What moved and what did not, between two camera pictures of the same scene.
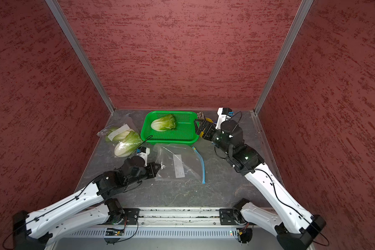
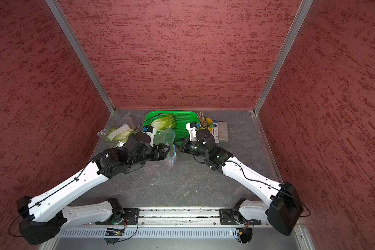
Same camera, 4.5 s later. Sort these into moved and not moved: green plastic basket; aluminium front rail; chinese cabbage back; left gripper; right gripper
Moved: right gripper; left gripper
Not moved: green plastic basket; chinese cabbage back; aluminium front rail
